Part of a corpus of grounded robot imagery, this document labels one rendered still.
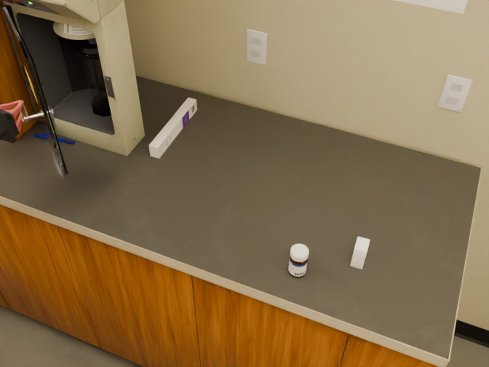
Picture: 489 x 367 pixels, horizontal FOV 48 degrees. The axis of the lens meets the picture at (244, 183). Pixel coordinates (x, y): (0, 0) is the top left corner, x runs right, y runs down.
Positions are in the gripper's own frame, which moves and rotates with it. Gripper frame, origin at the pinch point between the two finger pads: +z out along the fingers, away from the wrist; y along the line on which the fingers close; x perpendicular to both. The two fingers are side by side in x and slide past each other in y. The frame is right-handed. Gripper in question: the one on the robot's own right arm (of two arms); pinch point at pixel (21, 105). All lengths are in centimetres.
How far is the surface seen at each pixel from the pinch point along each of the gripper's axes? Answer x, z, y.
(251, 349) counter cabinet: -73, -11, -63
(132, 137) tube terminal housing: -18.7, 20.9, -21.5
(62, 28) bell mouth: -3.0, 19.4, 13.7
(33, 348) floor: 21, -17, -120
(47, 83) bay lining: 9.8, 21.2, -8.9
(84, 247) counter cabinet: -17.6, -10.2, -40.8
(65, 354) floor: 7, -15, -120
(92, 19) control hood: -18.4, 13.6, 22.8
